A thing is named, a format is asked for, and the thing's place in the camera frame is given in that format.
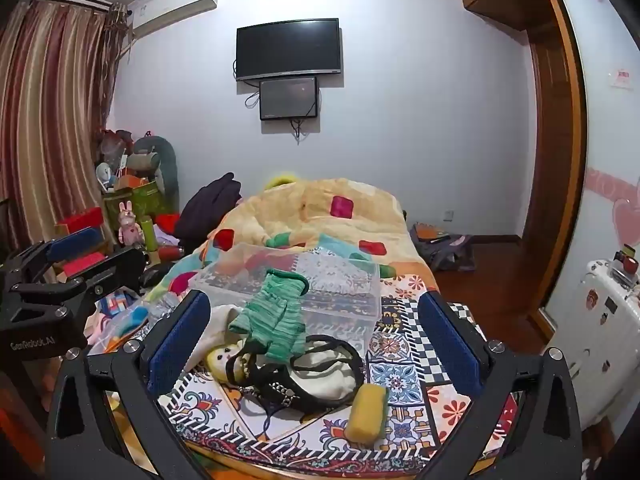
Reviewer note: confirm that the white wall socket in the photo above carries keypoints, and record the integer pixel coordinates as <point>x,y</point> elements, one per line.
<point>448,215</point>

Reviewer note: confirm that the green paper bag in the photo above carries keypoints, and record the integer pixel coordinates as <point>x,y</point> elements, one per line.
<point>135,200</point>

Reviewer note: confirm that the green striped knit sock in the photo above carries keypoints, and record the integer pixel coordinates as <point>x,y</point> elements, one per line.
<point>270,320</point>

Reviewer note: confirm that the striped red curtain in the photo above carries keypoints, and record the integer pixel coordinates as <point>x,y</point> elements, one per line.
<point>45,125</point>

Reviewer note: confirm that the grey-green plush toy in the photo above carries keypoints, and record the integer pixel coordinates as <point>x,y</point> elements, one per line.
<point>150,160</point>

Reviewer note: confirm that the white air conditioner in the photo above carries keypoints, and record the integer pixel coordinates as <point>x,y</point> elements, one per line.
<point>172,7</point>

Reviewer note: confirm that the grey backpack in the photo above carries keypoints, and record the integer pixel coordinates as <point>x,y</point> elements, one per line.
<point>442,250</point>

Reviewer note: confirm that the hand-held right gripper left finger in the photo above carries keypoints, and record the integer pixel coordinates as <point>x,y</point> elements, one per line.
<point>176,345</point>

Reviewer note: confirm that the small yellow-haired doll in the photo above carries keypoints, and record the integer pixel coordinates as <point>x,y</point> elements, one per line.
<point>220,360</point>

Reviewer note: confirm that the green cylinder bottle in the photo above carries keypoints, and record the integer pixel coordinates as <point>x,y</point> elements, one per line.
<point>149,235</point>

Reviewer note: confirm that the yellow patchwork quilt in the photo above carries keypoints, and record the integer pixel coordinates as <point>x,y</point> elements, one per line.
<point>310,215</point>

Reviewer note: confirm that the pink rabbit toy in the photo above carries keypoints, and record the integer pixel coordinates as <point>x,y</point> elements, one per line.
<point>130,227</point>

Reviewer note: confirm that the patterned bed cover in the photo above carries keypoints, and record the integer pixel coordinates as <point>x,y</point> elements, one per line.
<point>415,360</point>

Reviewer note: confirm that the black wall television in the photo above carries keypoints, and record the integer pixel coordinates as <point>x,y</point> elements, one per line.
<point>289,49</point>

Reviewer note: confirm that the small black wall monitor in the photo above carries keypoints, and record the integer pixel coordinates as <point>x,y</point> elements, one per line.
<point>288,98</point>

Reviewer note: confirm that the white cloth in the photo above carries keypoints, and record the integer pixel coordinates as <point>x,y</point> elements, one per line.
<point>220,325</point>

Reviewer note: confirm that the red box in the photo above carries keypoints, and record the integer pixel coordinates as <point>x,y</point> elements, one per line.
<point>80,220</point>

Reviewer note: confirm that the clear bag of colourful items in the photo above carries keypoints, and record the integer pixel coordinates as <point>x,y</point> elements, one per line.
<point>120,322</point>

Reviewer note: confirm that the pink heart door decoration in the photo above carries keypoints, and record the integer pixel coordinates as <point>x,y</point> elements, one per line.
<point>622,205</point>

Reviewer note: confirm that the clear plastic storage box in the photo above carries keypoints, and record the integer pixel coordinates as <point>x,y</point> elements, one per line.
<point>330,280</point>

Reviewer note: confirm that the red door sticker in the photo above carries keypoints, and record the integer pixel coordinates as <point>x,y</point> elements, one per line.
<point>621,78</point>

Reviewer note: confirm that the yellow-green plush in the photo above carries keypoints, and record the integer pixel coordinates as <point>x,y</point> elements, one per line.
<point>280,181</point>

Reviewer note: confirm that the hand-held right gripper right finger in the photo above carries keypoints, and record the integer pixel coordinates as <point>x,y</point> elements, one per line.
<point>450,345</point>

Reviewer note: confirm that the yellow sponge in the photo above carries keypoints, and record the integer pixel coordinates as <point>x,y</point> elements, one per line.
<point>367,412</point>

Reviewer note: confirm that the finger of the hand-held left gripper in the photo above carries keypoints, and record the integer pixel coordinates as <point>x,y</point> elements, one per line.
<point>75,242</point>
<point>112,265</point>

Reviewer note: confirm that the black backpack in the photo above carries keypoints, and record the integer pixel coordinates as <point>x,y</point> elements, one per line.
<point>207,210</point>

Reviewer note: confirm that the white suitcase with stickers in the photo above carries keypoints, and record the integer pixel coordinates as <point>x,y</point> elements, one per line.
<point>600,340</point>

